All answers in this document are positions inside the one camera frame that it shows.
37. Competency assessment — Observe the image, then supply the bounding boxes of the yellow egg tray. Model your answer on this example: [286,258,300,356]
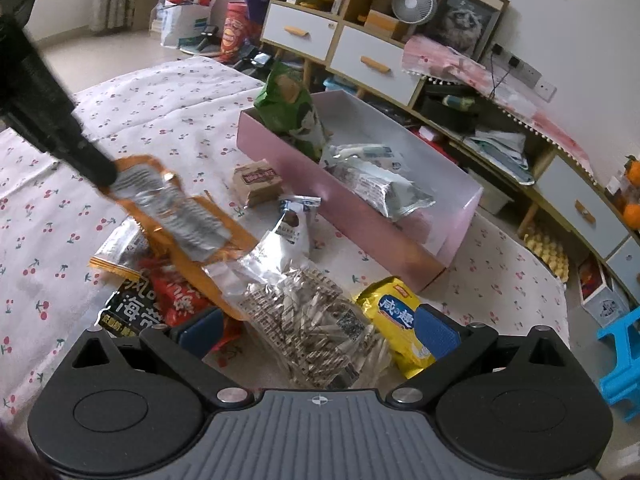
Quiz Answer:
[523,224,570,284]

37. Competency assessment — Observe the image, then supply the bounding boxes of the grey storage bin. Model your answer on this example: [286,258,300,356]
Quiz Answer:
[466,168,513,216]

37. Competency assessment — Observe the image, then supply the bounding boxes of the orange silver snack bag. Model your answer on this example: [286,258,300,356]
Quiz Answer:
[98,155,257,321]

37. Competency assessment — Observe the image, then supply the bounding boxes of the clear bag striped sticks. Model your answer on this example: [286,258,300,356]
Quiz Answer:
[206,232,392,390]

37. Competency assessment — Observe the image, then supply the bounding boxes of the white blue snack packet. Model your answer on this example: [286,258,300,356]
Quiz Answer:
[321,143,405,172]

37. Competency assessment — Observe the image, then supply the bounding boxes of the yellow cracker packet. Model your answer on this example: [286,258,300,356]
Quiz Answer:
[356,276,436,379]

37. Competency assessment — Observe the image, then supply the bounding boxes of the green chip bag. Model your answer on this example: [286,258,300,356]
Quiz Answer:
[254,62,330,162]

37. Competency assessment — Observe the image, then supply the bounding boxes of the pink cloth on cabinet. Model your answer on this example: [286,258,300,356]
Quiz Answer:
[401,35,596,182]

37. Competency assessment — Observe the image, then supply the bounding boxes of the framed cat picture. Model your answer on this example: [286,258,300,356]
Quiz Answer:
[425,0,510,61]

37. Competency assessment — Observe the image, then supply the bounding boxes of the grey foil snack packet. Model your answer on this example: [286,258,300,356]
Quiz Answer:
[329,158,435,222]

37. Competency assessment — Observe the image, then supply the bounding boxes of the black seaweed snack bag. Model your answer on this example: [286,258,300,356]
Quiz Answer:
[96,278,164,337]

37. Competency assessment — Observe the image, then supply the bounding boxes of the white desk fan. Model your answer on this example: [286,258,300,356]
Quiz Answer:
[392,0,437,25]

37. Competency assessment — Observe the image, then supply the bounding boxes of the pink cardboard box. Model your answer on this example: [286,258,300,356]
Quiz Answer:
[236,91,482,292]

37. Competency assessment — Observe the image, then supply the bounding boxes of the orange fruit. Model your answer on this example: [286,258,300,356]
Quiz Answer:
[625,155,640,188]
[623,203,640,231]

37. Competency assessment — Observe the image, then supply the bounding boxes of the red cylindrical snack tin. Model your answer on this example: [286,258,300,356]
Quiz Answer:
[217,1,250,64]

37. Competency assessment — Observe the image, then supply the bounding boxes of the white shopping bag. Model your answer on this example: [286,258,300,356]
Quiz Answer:
[160,0,216,49]

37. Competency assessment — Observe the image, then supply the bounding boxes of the red snack packet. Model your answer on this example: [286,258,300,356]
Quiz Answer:
[140,257,243,351]

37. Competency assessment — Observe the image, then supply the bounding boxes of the wooden white tv cabinet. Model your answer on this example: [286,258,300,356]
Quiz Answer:
[262,0,639,299]

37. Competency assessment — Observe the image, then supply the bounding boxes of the white toy box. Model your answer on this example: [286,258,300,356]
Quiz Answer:
[577,255,630,327]

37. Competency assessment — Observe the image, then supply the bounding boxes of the lower orange fruit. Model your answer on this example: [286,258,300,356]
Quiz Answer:
[623,203,640,231]

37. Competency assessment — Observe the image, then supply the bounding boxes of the cherry print white cloth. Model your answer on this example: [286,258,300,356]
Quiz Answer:
[0,55,572,426]

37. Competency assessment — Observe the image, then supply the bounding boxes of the beige biscuit packet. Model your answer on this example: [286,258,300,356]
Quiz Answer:
[232,159,283,207]

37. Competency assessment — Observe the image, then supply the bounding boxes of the blue plastic stool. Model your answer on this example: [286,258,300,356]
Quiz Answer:
[597,308,639,422]

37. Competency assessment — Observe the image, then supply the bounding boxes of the blue white date packet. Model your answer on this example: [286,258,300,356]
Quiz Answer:
[273,194,322,256]

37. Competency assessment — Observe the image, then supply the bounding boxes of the upper orange fruit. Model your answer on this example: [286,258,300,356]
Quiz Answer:
[625,155,640,188]

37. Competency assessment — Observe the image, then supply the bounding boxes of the black power cable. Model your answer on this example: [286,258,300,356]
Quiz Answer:
[482,44,522,101]

